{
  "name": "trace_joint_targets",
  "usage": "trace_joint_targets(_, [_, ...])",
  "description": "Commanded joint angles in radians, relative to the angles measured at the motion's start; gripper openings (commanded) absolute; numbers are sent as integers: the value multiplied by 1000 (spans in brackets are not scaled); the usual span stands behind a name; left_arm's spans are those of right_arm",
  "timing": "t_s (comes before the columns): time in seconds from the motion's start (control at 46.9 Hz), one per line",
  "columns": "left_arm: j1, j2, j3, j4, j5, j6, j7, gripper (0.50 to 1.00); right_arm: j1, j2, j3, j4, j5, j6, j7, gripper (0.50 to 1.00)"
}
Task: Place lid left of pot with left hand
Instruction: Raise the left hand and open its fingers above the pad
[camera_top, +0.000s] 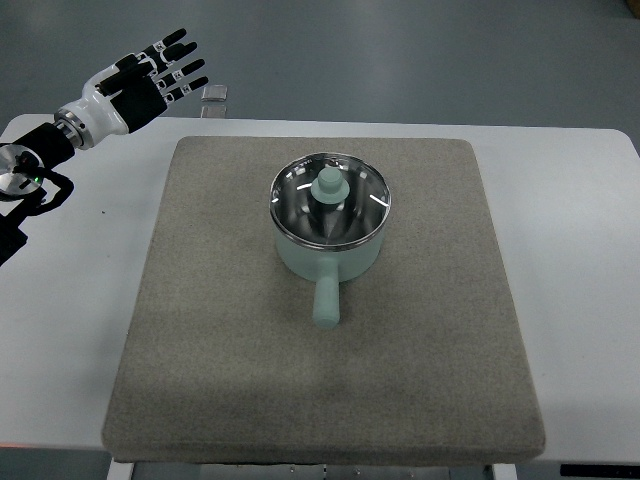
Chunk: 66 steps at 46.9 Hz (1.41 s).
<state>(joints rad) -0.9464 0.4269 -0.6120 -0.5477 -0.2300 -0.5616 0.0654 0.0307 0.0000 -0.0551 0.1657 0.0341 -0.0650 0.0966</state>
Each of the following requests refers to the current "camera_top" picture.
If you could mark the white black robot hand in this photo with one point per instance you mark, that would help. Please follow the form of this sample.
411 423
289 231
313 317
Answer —
132 92

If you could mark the glass lid with green knob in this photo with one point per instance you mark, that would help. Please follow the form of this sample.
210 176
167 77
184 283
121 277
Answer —
329 201

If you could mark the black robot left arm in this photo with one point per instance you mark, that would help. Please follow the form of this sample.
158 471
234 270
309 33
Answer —
29 180

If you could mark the metal floor plate near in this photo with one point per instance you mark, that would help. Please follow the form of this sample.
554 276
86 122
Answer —
213 111

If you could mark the metal floor plate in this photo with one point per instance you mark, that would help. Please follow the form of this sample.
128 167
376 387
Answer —
214 93
213 111

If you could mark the metal floor plate far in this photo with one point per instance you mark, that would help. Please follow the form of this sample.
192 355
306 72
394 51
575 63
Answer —
214 93

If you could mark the mint green saucepan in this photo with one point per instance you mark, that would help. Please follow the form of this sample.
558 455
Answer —
327 269

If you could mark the grey felt mat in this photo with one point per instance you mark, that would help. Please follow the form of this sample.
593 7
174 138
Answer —
223 363

